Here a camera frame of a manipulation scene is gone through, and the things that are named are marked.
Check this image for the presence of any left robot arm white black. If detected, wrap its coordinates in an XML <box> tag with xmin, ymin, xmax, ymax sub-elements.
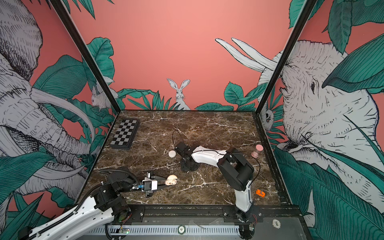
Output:
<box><xmin>18</xmin><ymin>167</ymin><xmax>178</xmax><ymax>240</ymax></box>

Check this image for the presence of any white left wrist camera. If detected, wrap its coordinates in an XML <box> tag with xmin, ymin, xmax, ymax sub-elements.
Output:
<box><xmin>132</xmin><ymin>179</ymin><xmax>158</xmax><ymax>192</ymax></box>

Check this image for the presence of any white earbuds charging case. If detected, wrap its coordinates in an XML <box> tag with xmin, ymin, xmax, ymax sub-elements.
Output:
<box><xmin>169</xmin><ymin>150</ymin><xmax>177</xmax><ymax>158</ymax></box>

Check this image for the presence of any small orange toy car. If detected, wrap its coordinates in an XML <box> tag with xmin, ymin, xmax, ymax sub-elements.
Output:
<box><xmin>256</xmin><ymin>190</ymin><xmax>266</xmax><ymax>198</ymax></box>

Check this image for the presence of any black metal frame post left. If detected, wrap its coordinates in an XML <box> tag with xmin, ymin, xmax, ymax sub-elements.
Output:
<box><xmin>50</xmin><ymin>0</ymin><xmax>121</xmax><ymax>114</ymax></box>

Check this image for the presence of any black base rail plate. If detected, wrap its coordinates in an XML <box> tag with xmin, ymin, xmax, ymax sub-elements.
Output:
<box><xmin>115</xmin><ymin>205</ymin><xmax>306</xmax><ymax>233</ymax></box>

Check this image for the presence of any pink hourglass timer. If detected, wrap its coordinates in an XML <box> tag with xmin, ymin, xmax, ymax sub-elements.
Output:
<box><xmin>251</xmin><ymin>144</ymin><xmax>264</xmax><ymax>159</ymax></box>

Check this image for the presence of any black metal frame post right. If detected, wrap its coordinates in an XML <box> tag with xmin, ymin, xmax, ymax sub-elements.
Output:
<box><xmin>256</xmin><ymin>0</ymin><xmax>317</xmax><ymax>115</ymax></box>

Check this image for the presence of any black metal frame post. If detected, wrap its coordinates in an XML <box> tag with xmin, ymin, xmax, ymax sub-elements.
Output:
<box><xmin>256</xmin><ymin>0</ymin><xmax>317</xmax><ymax>115</ymax></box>
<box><xmin>50</xmin><ymin>0</ymin><xmax>121</xmax><ymax>114</ymax></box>

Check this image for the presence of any white slotted cable duct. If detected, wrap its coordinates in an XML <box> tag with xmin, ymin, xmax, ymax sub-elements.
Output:
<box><xmin>86</xmin><ymin>224</ymin><xmax>241</xmax><ymax>236</ymax></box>

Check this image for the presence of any pink round disc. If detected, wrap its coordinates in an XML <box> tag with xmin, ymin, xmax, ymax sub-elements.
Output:
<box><xmin>165</xmin><ymin>175</ymin><xmax>178</xmax><ymax>186</ymax></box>

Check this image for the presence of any black white checkerboard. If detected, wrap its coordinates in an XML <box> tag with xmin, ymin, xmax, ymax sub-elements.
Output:
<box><xmin>110</xmin><ymin>118</ymin><xmax>140</xmax><ymax>150</ymax></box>

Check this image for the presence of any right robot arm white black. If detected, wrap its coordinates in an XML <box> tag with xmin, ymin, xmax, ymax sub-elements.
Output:
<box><xmin>172</xmin><ymin>137</ymin><xmax>255</xmax><ymax>223</ymax></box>

